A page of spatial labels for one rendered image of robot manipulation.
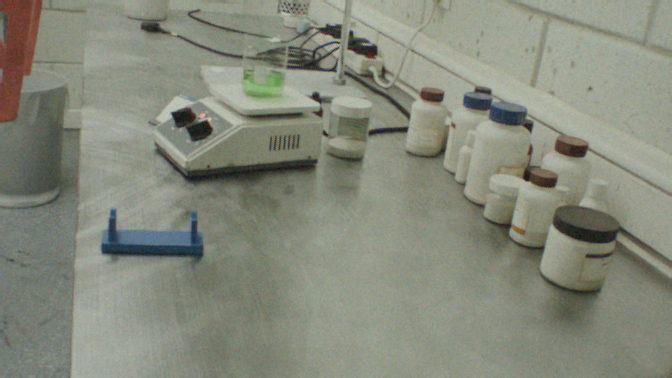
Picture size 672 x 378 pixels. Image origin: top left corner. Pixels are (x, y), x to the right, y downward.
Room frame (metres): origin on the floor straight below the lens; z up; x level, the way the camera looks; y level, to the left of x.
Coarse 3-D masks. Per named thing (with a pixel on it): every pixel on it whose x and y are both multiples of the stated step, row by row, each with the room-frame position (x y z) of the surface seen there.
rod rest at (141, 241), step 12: (192, 216) 0.67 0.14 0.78; (108, 228) 0.64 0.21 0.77; (192, 228) 0.66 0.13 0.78; (108, 240) 0.64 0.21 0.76; (120, 240) 0.64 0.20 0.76; (132, 240) 0.65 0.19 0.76; (144, 240) 0.65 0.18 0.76; (156, 240) 0.65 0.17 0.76; (168, 240) 0.66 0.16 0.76; (180, 240) 0.66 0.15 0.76; (192, 240) 0.66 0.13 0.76; (144, 252) 0.64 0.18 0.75; (156, 252) 0.65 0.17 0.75; (168, 252) 0.65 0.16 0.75; (180, 252) 0.65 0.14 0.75; (192, 252) 0.65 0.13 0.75
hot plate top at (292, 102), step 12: (240, 84) 1.02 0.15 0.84; (228, 96) 0.95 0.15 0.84; (240, 96) 0.96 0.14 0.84; (288, 96) 0.99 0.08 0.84; (300, 96) 1.00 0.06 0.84; (240, 108) 0.91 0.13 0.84; (252, 108) 0.91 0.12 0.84; (264, 108) 0.92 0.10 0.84; (276, 108) 0.92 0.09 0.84; (288, 108) 0.93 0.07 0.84; (300, 108) 0.95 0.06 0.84; (312, 108) 0.96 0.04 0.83
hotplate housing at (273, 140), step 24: (240, 120) 0.91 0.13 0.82; (264, 120) 0.92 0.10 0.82; (288, 120) 0.94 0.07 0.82; (312, 120) 0.96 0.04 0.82; (168, 144) 0.91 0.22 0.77; (216, 144) 0.87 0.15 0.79; (240, 144) 0.89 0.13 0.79; (264, 144) 0.91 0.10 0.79; (288, 144) 0.93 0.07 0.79; (312, 144) 0.95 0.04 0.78; (192, 168) 0.85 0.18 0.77; (216, 168) 0.88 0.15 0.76; (240, 168) 0.90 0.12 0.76; (264, 168) 0.92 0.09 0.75
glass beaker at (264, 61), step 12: (252, 36) 1.00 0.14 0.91; (264, 36) 1.01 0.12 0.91; (276, 36) 1.01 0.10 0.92; (252, 48) 0.95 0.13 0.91; (264, 48) 0.95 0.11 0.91; (276, 48) 0.95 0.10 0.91; (252, 60) 0.95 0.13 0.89; (264, 60) 0.95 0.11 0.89; (276, 60) 0.95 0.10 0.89; (252, 72) 0.95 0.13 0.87; (264, 72) 0.95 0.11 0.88; (276, 72) 0.95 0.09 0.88; (252, 84) 0.95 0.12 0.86; (264, 84) 0.95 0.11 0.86; (276, 84) 0.96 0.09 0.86; (252, 96) 0.95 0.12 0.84; (264, 96) 0.95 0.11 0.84; (276, 96) 0.96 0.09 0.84
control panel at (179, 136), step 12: (192, 108) 0.97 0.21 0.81; (204, 108) 0.96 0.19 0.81; (168, 120) 0.96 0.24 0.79; (216, 120) 0.92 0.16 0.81; (168, 132) 0.93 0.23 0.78; (180, 132) 0.92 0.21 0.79; (216, 132) 0.89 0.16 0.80; (180, 144) 0.89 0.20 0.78; (192, 144) 0.88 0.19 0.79; (204, 144) 0.87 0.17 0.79
